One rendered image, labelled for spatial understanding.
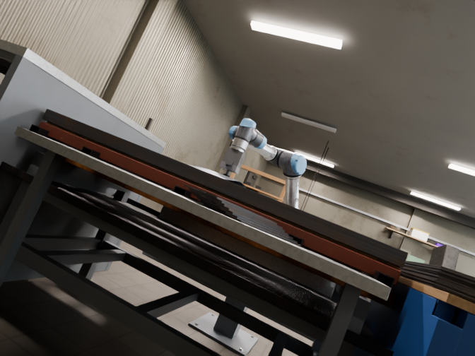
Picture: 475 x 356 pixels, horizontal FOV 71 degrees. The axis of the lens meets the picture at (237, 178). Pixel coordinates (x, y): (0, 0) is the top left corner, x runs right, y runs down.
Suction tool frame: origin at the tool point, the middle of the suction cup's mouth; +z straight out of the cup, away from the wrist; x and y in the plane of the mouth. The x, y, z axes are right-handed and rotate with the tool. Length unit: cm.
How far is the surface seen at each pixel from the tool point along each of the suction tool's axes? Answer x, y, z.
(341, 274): -70, 58, 16
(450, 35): 179, 100, -229
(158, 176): -36.9, -13.6, 11.5
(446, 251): 418, 236, -56
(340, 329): -59, 64, 30
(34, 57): -49, -82, -14
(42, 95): -38, -82, -2
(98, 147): -36, -45, 10
